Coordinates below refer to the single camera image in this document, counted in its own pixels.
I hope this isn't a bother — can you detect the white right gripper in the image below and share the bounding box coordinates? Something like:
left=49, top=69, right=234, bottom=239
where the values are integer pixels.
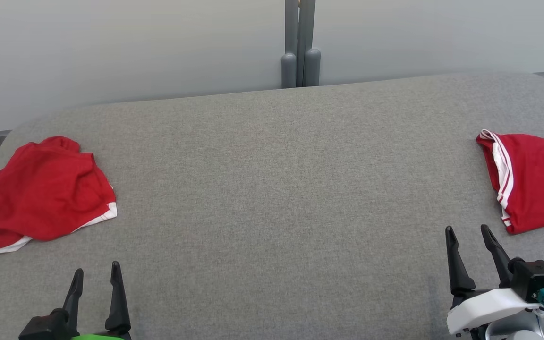
left=445, top=224, right=544, bottom=337

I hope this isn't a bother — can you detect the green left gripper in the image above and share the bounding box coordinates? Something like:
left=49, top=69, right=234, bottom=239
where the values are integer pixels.
left=62, top=261, right=132, bottom=340

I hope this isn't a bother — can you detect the red Bulls jersey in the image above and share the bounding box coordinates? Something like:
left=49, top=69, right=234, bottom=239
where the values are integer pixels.
left=476, top=129, right=544, bottom=235

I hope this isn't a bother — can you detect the red shorts white trim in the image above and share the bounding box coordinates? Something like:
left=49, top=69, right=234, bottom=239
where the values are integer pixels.
left=0, top=136, right=118, bottom=255

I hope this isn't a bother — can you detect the grey partition post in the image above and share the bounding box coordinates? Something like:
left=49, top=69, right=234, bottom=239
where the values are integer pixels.
left=281, top=0, right=321, bottom=89

